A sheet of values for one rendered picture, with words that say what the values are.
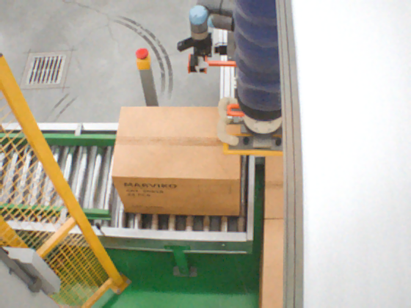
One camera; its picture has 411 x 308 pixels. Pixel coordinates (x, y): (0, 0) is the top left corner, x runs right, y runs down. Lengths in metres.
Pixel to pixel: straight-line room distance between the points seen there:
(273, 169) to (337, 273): 2.91
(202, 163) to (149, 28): 2.10
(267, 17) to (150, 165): 1.11
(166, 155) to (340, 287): 2.51
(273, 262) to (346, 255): 2.67
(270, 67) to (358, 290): 1.86
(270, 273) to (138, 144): 0.91
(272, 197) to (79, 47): 2.21
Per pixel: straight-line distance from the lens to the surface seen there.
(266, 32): 1.92
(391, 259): 0.23
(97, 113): 4.11
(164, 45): 4.42
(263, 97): 2.22
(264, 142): 2.48
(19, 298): 1.74
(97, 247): 2.88
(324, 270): 0.22
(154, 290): 3.44
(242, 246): 2.96
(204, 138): 2.74
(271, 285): 2.85
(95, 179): 3.18
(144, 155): 2.73
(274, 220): 2.98
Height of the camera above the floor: 3.26
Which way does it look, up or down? 58 degrees down
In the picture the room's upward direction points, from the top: 6 degrees counter-clockwise
